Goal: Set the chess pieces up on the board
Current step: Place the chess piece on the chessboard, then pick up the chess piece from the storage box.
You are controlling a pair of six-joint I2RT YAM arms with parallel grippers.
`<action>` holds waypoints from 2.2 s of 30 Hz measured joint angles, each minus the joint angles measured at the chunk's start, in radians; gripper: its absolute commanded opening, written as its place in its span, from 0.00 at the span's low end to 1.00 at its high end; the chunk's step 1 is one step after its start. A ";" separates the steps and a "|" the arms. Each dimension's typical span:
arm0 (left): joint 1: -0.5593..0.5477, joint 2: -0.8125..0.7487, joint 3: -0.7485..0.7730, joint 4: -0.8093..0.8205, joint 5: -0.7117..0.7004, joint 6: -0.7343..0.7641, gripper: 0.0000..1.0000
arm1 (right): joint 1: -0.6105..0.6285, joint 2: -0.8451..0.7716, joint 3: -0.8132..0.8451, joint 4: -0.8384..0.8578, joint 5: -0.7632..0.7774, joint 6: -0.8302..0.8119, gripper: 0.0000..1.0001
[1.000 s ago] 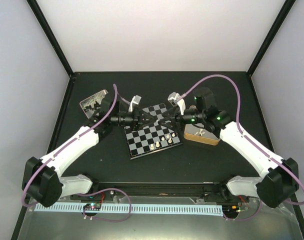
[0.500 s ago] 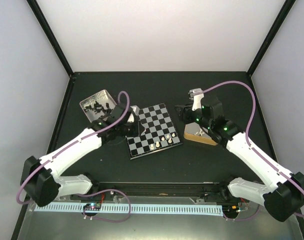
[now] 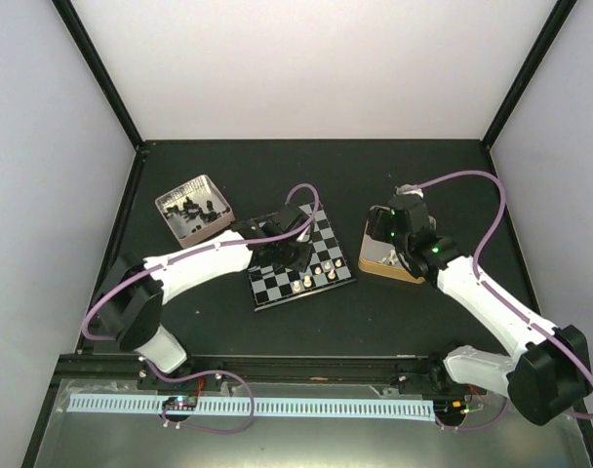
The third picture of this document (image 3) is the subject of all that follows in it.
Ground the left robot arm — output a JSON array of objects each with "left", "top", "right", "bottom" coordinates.
[{"left": 96, "top": 204, "right": 315, "bottom": 389}]

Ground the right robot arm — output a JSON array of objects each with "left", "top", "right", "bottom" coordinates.
[{"left": 365, "top": 191, "right": 593, "bottom": 426}]

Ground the left small circuit board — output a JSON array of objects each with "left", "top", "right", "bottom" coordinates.
[{"left": 162, "top": 396, "right": 197, "bottom": 410}]

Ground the small circuit board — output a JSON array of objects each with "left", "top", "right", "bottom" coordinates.
[
  {"left": 433, "top": 400, "right": 485, "bottom": 416},
  {"left": 162, "top": 396, "right": 197, "bottom": 410}
]

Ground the right small circuit board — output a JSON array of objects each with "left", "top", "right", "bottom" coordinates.
[{"left": 433, "top": 400, "right": 485, "bottom": 416}]

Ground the black and silver chessboard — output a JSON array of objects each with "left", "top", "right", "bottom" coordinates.
[{"left": 248, "top": 204, "right": 356, "bottom": 312}]

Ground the gold tin box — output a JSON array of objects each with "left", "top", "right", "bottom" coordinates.
[{"left": 358, "top": 205, "right": 424, "bottom": 284}]

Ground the pink tin box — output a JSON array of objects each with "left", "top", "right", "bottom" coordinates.
[{"left": 155, "top": 175, "right": 235, "bottom": 249}]

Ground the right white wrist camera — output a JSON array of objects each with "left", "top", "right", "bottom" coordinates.
[{"left": 395, "top": 184, "right": 423, "bottom": 197}]

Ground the light blue slotted cable duct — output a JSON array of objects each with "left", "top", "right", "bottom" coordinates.
[{"left": 66, "top": 394, "right": 436, "bottom": 422}]

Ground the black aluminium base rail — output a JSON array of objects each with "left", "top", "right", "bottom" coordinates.
[{"left": 57, "top": 354, "right": 578, "bottom": 391}]

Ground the left black frame post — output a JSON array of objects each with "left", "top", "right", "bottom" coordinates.
[{"left": 52, "top": 0, "right": 143, "bottom": 149}]

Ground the black frame post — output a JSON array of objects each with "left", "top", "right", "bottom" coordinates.
[
  {"left": 52, "top": 0, "right": 143, "bottom": 149},
  {"left": 481, "top": 0, "right": 577, "bottom": 150}
]

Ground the right black frame post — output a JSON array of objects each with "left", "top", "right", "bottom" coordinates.
[{"left": 481, "top": 0, "right": 577, "bottom": 150}]

